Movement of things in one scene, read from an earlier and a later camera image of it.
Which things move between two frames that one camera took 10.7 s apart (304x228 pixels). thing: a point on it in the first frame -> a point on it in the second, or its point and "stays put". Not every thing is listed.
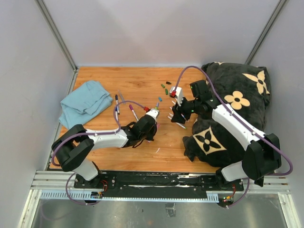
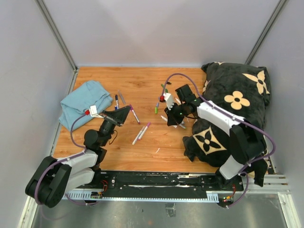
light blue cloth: [88, 101] stays put
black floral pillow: [246, 87] stays put
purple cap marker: [131, 108] stays put
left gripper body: [150, 135] -> [109, 125]
